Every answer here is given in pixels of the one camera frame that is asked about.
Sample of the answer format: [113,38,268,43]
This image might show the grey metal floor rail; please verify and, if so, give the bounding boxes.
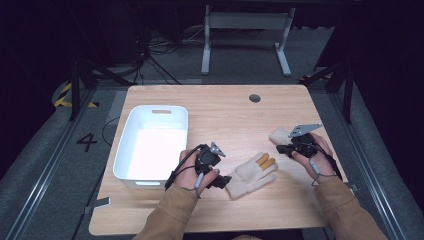
[328,91,409,240]
[4,88,98,240]

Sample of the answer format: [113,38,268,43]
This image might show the white plastic bin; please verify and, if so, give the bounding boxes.
[112,104,190,190]

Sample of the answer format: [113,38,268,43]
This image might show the black cable on floor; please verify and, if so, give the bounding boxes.
[101,116,121,148]

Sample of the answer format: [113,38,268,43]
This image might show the black tripod stand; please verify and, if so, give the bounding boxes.
[68,58,136,122]
[298,61,355,125]

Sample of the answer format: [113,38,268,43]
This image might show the yellow black floor tape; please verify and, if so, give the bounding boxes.
[53,81,100,109]

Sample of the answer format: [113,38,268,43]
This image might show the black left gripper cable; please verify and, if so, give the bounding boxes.
[164,143,208,192]

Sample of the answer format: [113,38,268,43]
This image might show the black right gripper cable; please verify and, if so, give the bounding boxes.
[296,141,344,188]

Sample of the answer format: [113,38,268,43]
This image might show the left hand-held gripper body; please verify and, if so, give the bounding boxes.
[194,141,228,177]

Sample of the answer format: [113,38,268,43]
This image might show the person's right hand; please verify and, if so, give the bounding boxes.
[291,132,337,185]

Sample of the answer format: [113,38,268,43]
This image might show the bundle of floor cables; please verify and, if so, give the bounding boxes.
[133,24,209,86]

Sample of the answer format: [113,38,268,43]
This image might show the grey metal table frame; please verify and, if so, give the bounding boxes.
[200,4,297,78]

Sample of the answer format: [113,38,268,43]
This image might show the person's left hand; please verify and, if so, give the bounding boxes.
[173,149,221,198]

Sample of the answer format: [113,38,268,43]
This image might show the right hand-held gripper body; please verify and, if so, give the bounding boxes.
[287,123,324,160]

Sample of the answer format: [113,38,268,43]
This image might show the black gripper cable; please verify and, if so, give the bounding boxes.
[296,141,344,188]
[164,143,208,192]

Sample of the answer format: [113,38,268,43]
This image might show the beige glove with orange fingertips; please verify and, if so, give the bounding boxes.
[224,151,279,202]

